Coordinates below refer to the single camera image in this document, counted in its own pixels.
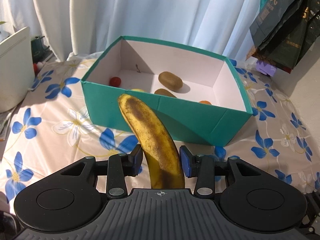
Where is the spotted yellow banana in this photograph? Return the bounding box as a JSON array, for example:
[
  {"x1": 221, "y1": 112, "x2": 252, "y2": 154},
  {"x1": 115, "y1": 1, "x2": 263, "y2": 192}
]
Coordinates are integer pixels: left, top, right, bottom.
[{"x1": 118, "y1": 94, "x2": 185, "y2": 189}]

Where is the orange tangerine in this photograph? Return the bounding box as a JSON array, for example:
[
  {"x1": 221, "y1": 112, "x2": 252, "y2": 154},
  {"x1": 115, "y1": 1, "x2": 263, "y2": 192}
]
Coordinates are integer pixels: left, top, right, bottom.
[{"x1": 199, "y1": 100, "x2": 212, "y2": 105}]

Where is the yellow green apple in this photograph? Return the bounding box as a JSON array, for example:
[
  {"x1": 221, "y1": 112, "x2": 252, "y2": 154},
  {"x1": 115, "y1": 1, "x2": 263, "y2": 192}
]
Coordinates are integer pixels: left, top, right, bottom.
[{"x1": 131, "y1": 88, "x2": 145, "y2": 92}]

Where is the brown kiwi fruit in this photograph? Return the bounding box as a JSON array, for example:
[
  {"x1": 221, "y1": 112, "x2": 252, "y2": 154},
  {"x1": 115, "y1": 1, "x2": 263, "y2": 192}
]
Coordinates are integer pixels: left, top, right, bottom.
[
  {"x1": 158, "y1": 72, "x2": 183, "y2": 91},
  {"x1": 154, "y1": 88, "x2": 176, "y2": 98}
]

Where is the red cherry tomato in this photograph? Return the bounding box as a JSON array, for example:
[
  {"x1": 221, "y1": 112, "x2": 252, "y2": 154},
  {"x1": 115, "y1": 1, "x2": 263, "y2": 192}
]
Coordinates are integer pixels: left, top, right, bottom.
[{"x1": 108, "y1": 76, "x2": 121, "y2": 87}]

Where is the teal cardboard box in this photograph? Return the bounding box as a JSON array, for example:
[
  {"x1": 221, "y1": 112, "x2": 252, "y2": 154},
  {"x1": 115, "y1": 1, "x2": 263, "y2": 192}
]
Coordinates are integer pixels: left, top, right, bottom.
[{"x1": 81, "y1": 36, "x2": 253, "y2": 146}]

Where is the purple small box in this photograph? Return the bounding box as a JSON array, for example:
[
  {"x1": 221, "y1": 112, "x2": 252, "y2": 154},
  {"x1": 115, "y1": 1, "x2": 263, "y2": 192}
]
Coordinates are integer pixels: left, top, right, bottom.
[{"x1": 256, "y1": 60, "x2": 277, "y2": 77}]

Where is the white router device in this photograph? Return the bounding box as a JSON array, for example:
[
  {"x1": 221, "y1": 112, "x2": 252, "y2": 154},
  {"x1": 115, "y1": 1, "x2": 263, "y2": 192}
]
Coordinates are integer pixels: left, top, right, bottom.
[{"x1": 0, "y1": 27, "x2": 35, "y2": 113}]

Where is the dark green mug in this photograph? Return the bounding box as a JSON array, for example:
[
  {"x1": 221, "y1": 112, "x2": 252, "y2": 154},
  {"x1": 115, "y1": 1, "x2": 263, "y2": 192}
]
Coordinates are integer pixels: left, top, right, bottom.
[{"x1": 31, "y1": 36, "x2": 53, "y2": 63}]

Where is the white curtain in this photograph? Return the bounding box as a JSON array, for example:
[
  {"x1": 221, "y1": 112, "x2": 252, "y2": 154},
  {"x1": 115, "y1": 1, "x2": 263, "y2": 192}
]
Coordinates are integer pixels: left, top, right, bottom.
[{"x1": 1, "y1": 0, "x2": 260, "y2": 60}]

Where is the dark green paper bag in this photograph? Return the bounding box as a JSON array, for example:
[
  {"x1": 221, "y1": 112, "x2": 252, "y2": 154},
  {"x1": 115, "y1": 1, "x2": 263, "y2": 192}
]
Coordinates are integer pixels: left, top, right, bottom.
[{"x1": 247, "y1": 0, "x2": 319, "y2": 73}]

